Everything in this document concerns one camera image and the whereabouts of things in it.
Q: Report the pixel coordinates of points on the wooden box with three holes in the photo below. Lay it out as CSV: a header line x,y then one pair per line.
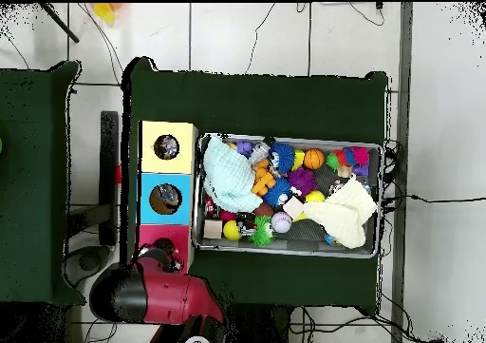
x,y
152,176

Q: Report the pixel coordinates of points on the yellow ball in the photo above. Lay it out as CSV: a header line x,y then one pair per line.
x,y
231,230
314,196

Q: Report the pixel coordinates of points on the small wooden cube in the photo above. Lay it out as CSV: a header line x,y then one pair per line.
x,y
213,228

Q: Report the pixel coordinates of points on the white toy baseball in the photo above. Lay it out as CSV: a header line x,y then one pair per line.
x,y
282,221

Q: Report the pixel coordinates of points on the multicolour cartoon print cloth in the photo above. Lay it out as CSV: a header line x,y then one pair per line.
x,y
166,147

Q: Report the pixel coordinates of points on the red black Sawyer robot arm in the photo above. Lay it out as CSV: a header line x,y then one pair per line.
x,y
163,293

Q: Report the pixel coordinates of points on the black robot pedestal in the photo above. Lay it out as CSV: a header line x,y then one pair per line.
x,y
262,328

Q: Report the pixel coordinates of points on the shallow clear mesh bin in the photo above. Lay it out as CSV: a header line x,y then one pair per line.
x,y
357,250

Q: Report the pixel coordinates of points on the green spiky ball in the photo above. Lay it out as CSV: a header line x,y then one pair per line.
x,y
262,231

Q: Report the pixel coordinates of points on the pink spiky ball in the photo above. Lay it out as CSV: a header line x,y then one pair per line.
x,y
359,156

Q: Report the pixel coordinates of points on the cream yellow cloth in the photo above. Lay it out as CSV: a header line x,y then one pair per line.
x,y
345,212

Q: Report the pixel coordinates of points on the black rod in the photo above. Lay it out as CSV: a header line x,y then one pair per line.
x,y
59,22

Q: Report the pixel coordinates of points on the orange toy basketball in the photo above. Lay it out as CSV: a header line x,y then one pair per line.
x,y
314,159

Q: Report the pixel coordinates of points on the mint green cloth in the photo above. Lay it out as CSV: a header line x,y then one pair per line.
x,y
228,176

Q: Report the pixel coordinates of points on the black chair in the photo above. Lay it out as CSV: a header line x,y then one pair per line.
x,y
110,206

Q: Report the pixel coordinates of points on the grey metal beam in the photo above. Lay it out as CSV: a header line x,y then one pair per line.
x,y
402,92

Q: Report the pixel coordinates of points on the clear plastic packet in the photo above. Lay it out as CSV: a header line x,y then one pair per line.
x,y
166,198

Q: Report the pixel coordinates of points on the orange plastic toy brick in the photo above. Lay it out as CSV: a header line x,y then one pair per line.
x,y
263,182

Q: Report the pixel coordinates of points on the green cloth side table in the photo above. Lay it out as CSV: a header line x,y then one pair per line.
x,y
34,183

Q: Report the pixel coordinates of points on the yellow floor object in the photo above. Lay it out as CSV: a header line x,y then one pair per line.
x,y
105,12

